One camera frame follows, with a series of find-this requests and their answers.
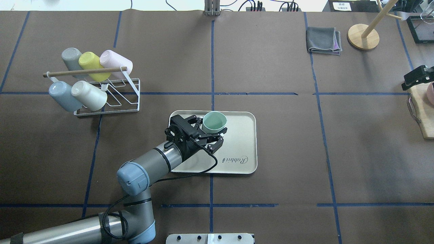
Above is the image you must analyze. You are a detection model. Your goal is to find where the aluminium frame post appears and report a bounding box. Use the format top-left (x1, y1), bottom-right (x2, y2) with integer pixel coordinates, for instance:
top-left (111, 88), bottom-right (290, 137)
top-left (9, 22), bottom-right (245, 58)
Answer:
top-left (203, 0), bottom-right (221, 16)

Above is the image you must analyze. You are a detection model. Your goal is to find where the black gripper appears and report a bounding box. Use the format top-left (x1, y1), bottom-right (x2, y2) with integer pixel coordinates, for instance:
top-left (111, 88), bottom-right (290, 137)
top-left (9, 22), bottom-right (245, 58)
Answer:
top-left (164, 115), bottom-right (228, 160)

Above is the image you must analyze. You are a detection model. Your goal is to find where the grey folded cloth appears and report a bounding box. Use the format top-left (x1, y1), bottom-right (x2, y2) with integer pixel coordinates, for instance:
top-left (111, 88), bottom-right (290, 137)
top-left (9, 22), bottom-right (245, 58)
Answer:
top-left (306, 26), bottom-right (342, 56)

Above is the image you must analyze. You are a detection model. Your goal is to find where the wooden cutting board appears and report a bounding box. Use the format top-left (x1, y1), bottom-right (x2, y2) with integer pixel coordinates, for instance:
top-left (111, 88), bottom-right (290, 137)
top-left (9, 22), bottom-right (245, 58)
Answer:
top-left (409, 83), bottom-right (434, 139)

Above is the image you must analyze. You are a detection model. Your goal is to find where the white cup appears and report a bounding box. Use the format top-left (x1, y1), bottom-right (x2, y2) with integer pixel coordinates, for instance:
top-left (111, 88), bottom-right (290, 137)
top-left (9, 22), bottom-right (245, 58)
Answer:
top-left (71, 81), bottom-right (107, 111)

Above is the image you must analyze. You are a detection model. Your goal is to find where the blue cup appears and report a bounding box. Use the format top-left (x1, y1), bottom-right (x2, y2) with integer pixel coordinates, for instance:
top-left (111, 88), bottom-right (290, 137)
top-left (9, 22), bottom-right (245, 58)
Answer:
top-left (48, 81), bottom-right (83, 112)

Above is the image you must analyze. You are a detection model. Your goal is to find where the green cup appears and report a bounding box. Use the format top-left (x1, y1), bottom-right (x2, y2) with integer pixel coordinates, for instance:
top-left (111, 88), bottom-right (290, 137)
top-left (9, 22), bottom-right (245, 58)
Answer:
top-left (201, 111), bottom-right (228, 134)

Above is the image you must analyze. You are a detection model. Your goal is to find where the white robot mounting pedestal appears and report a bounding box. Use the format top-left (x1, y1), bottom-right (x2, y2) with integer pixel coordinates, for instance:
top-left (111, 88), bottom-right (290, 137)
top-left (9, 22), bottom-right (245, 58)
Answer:
top-left (166, 233), bottom-right (255, 244)

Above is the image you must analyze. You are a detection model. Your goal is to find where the white wire cup rack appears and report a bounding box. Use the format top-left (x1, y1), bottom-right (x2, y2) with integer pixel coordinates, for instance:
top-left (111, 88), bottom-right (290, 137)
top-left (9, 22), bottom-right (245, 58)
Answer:
top-left (43, 66), bottom-right (141, 117)

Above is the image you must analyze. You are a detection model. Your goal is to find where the yellow cup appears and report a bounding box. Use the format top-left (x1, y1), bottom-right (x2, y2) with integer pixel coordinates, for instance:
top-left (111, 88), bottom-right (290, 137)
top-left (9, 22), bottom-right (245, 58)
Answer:
top-left (78, 52), bottom-right (111, 82)

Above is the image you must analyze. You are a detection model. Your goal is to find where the cream rabbit tray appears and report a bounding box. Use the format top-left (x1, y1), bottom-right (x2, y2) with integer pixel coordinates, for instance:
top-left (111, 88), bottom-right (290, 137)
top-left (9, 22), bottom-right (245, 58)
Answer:
top-left (172, 111), bottom-right (258, 174)

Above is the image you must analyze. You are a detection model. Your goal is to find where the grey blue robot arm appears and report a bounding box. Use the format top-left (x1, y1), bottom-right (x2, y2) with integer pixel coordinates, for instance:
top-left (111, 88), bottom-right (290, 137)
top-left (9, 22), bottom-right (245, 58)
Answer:
top-left (1, 111), bottom-right (227, 244)

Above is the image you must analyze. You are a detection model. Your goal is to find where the wooden stand with round base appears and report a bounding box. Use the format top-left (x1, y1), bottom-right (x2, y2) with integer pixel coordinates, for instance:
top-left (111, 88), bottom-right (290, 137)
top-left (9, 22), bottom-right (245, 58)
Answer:
top-left (347, 0), bottom-right (401, 50)

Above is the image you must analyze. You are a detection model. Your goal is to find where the pink cup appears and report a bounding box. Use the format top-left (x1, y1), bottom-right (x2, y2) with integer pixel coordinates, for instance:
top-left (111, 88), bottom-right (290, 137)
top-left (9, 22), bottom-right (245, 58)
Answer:
top-left (100, 50), bottom-right (133, 75)

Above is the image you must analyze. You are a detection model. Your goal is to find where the grey cup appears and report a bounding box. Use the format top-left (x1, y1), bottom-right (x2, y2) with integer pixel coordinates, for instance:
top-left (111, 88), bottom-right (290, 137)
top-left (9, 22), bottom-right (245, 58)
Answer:
top-left (61, 47), bottom-right (83, 71)

